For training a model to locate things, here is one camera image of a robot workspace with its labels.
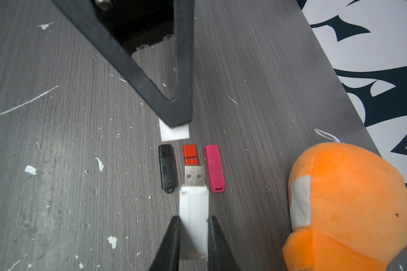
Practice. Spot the white usb cap square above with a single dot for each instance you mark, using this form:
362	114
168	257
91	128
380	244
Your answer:
173	134

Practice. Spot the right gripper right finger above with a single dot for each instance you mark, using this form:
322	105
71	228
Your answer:
220	256

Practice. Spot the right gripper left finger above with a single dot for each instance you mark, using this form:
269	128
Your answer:
167	256

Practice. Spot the black usb drive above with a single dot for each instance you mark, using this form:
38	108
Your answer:
167	167

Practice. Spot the red usb drive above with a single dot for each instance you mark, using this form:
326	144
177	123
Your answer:
190	155

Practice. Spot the pink usb drive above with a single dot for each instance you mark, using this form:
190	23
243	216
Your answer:
214	169

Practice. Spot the white usb drive short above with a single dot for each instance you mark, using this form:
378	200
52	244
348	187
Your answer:
194	215

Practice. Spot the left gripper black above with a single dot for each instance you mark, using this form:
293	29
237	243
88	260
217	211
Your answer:
117	29

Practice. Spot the orange plush whale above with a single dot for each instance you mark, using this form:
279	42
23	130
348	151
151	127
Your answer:
348	210

